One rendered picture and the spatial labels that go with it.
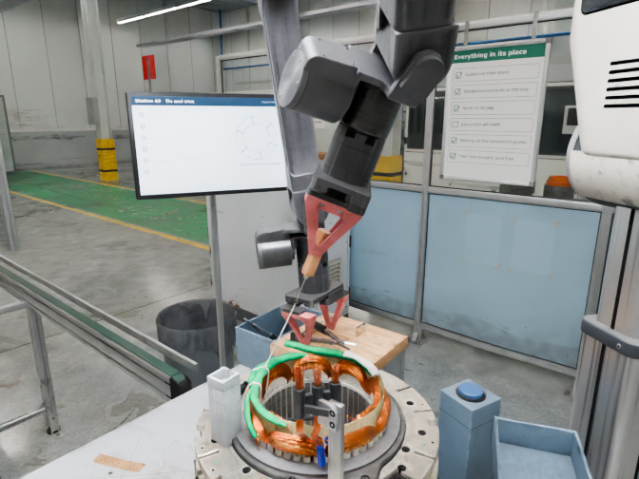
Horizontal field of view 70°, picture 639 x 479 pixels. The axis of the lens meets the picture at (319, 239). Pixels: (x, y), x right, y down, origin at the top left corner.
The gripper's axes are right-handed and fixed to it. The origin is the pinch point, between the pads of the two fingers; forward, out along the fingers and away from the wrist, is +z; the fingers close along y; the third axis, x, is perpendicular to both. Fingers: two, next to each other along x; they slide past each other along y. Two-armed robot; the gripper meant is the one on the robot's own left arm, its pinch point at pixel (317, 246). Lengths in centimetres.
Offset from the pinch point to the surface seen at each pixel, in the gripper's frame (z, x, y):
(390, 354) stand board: 23.8, 20.9, -23.6
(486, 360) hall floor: 109, 133, -207
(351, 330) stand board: 26.3, 13.8, -31.5
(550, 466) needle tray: 18.1, 40.7, -0.3
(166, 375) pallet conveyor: 76, -25, -58
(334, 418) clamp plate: 10.7, 7.3, 14.7
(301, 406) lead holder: 11.2, 3.9, 14.1
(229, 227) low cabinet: 107, -55, -258
